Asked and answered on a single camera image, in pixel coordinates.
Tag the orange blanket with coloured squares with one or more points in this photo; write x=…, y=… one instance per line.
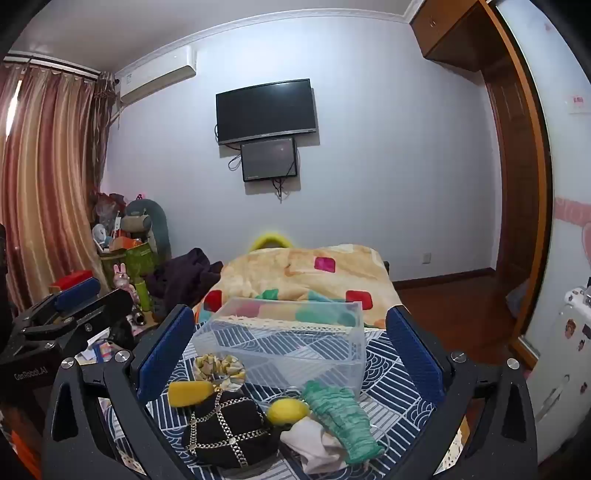
x=300, y=267

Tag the striped brown curtain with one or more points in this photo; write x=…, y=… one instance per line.
x=46, y=184

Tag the white air conditioner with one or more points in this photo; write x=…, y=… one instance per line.
x=154, y=74

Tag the grey blue plush toy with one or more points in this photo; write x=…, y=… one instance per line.
x=138, y=219

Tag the small black wall screen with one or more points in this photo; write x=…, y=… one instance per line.
x=268, y=159

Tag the wooden door frame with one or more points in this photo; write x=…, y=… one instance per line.
x=521, y=184

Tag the green bottle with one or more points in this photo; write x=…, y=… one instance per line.
x=143, y=295

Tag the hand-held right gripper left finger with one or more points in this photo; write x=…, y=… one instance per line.
x=165, y=353

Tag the yellow sponge block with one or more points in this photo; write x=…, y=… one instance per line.
x=187, y=393

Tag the yellow lemon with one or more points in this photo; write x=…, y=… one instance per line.
x=286, y=410

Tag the white cabinet with stickers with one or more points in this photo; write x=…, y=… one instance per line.
x=568, y=207

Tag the dark purple garment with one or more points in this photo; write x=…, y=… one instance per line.
x=184, y=277

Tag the clear plastic storage box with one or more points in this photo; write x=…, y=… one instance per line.
x=277, y=355

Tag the green knitted cloth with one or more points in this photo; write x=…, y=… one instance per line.
x=341, y=415

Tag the green paper bag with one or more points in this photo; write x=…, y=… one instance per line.
x=141, y=261

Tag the red box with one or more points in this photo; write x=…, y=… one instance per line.
x=69, y=280

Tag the blue white patterned tablecloth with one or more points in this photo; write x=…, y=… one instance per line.
x=395, y=408

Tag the yellow white patterned scrunchie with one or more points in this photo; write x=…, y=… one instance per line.
x=221, y=367

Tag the white cloth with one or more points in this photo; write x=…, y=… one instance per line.
x=309, y=443

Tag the pink bunny toy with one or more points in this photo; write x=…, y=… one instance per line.
x=123, y=278

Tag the black wall television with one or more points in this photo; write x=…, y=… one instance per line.
x=267, y=110

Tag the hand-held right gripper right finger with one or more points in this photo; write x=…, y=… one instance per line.
x=415, y=357

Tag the yellow chair back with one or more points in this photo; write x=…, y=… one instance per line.
x=270, y=239

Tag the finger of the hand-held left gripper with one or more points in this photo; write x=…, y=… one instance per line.
x=76, y=293
x=108, y=304

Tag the wooden overhead cabinet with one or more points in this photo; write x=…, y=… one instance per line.
x=448, y=32

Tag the small white device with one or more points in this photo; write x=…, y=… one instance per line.
x=579, y=297

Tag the blue white plush doll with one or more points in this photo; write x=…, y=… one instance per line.
x=100, y=235

